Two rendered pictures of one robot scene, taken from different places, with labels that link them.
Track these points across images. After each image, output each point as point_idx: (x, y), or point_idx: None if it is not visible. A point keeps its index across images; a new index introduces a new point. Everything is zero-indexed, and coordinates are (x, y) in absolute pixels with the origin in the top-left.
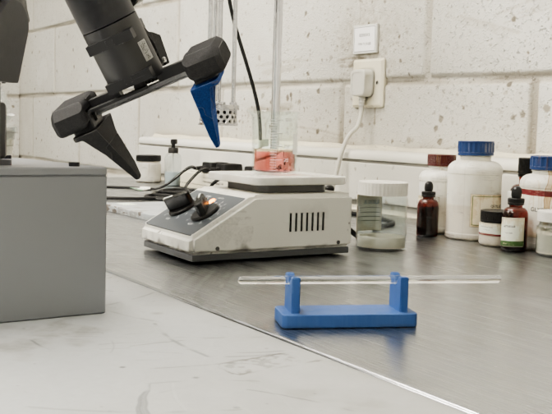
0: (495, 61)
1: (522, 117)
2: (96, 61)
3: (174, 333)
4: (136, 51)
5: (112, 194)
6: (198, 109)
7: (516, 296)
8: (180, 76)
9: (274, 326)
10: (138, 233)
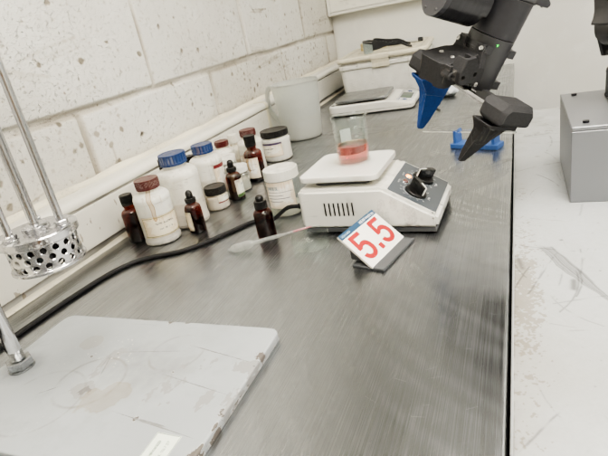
0: (37, 107)
1: (82, 147)
2: (503, 63)
3: (546, 145)
4: None
5: None
6: (442, 98)
7: None
8: None
9: (504, 147)
10: (377, 280)
